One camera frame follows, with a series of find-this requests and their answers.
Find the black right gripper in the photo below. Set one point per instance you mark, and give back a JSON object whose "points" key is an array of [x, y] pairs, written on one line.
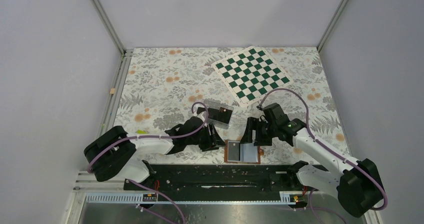
{"points": [[255, 123]]}

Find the green white checkered mat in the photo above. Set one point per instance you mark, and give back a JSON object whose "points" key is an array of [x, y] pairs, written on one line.
{"points": [[250, 74]]}

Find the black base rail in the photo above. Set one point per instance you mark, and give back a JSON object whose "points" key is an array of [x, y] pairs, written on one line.
{"points": [[237, 182]]}

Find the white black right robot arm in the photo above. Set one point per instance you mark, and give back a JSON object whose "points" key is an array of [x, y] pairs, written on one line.
{"points": [[356, 184]]}

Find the clear acrylic card box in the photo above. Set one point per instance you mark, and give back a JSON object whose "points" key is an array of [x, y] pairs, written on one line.
{"points": [[218, 114]]}

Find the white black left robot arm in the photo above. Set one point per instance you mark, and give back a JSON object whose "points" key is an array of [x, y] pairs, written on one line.
{"points": [[115, 153]]}

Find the brown leather card holder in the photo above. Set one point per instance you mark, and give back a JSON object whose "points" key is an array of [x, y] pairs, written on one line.
{"points": [[249, 154]]}

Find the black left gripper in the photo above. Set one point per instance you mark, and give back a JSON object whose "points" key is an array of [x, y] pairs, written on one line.
{"points": [[213, 141]]}

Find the small yellow green object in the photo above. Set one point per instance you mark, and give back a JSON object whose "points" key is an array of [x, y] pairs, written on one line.
{"points": [[142, 132]]}

